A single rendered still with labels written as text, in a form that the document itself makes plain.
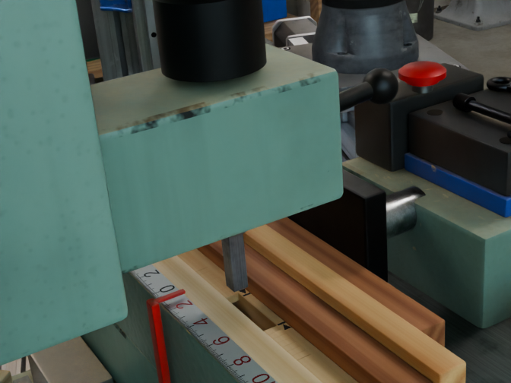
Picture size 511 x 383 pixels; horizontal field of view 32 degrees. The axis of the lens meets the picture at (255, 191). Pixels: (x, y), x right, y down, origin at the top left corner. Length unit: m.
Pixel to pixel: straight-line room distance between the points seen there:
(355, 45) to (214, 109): 0.83
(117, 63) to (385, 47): 0.41
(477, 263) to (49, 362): 0.29
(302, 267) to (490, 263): 0.11
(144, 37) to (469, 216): 0.83
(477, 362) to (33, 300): 0.26
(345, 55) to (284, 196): 0.80
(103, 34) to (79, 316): 1.02
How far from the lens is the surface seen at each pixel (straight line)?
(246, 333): 0.45
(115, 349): 0.58
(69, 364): 0.63
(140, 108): 0.40
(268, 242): 0.51
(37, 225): 0.34
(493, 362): 0.51
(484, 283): 0.52
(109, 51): 1.37
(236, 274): 0.48
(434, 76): 0.57
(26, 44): 0.32
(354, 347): 0.43
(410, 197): 0.55
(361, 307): 0.45
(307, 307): 0.46
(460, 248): 0.52
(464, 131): 0.54
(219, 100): 0.40
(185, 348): 0.46
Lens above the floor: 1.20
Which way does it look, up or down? 25 degrees down
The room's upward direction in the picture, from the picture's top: 5 degrees counter-clockwise
